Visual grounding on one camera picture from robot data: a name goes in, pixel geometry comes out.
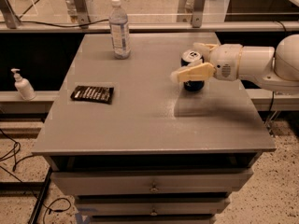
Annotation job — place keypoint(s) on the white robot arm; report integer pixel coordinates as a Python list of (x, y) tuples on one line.
[(273, 69)]

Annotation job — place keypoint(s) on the left metal glass bracket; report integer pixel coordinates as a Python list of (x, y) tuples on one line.
[(78, 12)]

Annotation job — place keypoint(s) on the grey drawer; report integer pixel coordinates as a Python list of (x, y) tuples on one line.
[(152, 206), (156, 182)]

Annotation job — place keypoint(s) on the grey drawer cabinet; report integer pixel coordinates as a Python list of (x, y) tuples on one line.
[(152, 124)]

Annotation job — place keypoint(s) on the metal glass bracket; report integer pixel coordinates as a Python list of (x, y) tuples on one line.
[(191, 11), (78, 12)]

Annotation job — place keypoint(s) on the dark snack packet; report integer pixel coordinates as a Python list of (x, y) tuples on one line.
[(93, 94)]

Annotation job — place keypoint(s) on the white pump lotion bottle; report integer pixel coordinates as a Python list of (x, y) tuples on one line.
[(23, 85)]

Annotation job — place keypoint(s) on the blue pepsi can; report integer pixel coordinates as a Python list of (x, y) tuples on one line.
[(188, 57)]

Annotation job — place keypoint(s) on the clear plastic water bottle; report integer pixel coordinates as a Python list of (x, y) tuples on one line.
[(119, 29)]

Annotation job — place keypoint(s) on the upper grey drawer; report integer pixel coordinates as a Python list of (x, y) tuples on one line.
[(156, 182)]

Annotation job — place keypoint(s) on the right metal glass bracket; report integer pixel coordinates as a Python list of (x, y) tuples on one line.
[(191, 11)]

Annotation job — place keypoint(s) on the black floor rail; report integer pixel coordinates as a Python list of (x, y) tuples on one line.
[(41, 196)]

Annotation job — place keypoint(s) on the lower grey drawer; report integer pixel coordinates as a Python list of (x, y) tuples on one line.
[(152, 206)]

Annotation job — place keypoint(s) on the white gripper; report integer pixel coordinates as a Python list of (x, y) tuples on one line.
[(224, 61)]

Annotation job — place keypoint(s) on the far left metal bracket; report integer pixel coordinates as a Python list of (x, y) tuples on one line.
[(12, 21)]

